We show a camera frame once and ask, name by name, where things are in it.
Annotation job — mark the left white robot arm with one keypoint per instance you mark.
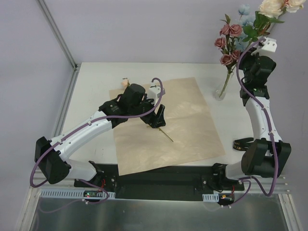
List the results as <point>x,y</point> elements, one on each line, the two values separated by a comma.
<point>52,156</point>

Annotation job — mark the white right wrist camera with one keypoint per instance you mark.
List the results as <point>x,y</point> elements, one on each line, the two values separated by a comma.
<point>266,47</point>

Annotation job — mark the black printed ribbon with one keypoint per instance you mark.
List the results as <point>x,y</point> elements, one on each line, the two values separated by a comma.
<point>242,144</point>

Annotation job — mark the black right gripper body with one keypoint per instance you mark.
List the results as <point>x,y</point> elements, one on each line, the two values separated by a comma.
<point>251,58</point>

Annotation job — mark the left white cable duct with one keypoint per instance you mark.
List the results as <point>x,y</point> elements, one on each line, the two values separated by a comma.
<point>76,194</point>

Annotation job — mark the left aluminium frame post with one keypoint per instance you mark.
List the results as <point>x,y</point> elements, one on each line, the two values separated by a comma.
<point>57,33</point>

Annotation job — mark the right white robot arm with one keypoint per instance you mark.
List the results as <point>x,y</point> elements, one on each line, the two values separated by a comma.
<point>265,154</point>

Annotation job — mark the right white cable duct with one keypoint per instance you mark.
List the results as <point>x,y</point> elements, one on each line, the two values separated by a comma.
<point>211,197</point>

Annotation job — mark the peach wrapping paper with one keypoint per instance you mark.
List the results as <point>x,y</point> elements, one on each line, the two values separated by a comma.
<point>188,123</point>

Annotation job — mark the white cable duct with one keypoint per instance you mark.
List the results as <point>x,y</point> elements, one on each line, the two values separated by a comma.
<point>76,194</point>
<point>211,197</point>

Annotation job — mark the blue artificial flower stem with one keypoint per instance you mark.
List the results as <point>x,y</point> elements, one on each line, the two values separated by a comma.
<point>246,18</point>

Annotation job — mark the pink flowers green leaves bunch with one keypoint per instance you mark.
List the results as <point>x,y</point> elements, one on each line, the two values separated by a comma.
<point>125,83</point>

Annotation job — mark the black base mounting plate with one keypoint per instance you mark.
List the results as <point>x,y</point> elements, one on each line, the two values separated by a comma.
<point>174,183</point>

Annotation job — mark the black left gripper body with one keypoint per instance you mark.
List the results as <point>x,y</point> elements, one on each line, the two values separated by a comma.
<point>151,113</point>

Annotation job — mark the clear glass vase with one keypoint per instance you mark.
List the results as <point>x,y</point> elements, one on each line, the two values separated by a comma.
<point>221,90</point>

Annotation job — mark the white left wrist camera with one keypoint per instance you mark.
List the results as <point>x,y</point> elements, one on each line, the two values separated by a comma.
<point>154,92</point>

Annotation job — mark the cream rose stem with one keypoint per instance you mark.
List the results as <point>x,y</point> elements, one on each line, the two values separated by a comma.
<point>268,13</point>

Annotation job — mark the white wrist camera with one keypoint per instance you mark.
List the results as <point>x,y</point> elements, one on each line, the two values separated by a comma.
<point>154,92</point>
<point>266,47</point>

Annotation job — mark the dusty pink rose stem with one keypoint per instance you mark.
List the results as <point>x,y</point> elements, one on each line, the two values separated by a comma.
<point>228,36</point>

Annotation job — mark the front aluminium rail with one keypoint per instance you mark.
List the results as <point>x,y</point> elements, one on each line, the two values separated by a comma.
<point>281,186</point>

